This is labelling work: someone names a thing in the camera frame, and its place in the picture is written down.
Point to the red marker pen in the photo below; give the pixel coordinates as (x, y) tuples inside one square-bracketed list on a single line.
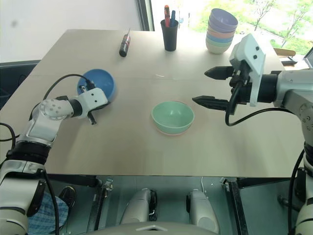
[(167, 14)]

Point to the metal table leg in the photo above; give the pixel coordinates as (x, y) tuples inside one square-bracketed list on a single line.
[(234, 205), (102, 200)]

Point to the white robot leg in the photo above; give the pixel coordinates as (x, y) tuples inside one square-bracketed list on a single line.
[(201, 210), (140, 205)]

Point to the grey robot torso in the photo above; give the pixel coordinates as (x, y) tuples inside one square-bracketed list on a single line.
[(156, 228)]

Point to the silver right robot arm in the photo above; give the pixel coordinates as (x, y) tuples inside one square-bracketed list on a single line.
[(293, 80)]

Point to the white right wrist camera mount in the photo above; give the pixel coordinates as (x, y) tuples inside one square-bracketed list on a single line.
[(249, 46)]

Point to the blue checkered cloth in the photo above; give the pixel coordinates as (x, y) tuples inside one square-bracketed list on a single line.
[(46, 215)]

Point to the cream stacked bowl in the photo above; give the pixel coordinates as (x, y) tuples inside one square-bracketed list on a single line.
[(217, 49)]

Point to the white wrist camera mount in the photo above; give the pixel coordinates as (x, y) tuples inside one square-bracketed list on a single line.
[(249, 46), (94, 98)]

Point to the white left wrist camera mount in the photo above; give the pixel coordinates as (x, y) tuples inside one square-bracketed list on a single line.
[(94, 98)]

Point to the dark window frame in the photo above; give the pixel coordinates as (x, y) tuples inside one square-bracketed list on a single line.
[(146, 14)]

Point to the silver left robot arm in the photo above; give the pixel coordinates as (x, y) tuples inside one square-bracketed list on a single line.
[(36, 127)]

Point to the light green stacked bowl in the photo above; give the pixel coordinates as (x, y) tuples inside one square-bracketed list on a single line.
[(217, 43)]

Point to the purple stacked bowl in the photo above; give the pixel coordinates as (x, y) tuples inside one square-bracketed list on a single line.
[(223, 18)]

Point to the grey laptop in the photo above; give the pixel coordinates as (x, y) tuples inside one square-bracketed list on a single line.
[(308, 57)]

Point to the dark low cabinet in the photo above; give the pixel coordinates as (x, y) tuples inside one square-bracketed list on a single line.
[(14, 76)]

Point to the black screwdriver with red marks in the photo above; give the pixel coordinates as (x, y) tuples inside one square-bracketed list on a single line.
[(124, 45)]

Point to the white left robot leg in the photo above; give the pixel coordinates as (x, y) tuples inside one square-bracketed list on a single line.
[(140, 205)]

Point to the flat black device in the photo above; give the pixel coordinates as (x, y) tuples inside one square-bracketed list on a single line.
[(288, 60)]

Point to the lilac stacked bowl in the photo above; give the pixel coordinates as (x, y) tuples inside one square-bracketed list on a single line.
[(221, 30)]

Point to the light blue stacked bowl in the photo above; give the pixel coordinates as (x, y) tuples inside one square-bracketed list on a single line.
[(218, 39)]

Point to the black pen cup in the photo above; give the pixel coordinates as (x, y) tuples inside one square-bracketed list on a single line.
[(169, 36)]

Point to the peach stacked bowl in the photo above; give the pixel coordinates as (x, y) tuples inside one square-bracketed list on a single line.
[(220, 34)]

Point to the white right robot leg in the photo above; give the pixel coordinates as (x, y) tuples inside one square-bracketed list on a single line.
[(201, 210)]

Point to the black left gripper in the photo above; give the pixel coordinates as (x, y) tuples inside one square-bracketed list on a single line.
[(99, 107)]

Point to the brown cardboard piece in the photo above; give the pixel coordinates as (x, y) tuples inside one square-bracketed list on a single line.
[(284, 52)]

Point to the blue marker pen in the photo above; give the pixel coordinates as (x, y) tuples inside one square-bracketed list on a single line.
[(172, 17)]

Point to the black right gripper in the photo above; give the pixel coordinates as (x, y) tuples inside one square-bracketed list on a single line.
[(245, 94)]

